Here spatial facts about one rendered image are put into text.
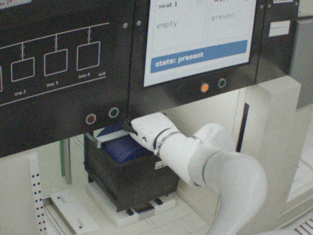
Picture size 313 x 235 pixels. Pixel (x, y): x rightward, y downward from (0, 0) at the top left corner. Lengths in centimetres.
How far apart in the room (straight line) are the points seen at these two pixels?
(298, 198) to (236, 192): 91
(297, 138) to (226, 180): 63
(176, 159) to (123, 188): 24
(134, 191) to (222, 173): 57
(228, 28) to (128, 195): 61
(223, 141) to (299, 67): 31
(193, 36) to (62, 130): 32
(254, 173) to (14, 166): 44
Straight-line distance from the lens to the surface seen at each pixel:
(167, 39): 98
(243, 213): 87
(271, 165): 137
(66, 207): 155
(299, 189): 179
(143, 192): 149
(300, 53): 130
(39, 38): 84
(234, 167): 91
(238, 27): 110
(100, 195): 160
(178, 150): 125
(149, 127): 134
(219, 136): 117
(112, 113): 99
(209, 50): 107
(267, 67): 123
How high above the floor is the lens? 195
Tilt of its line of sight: 32 degrees down
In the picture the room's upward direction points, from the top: 5 degrees clockwise
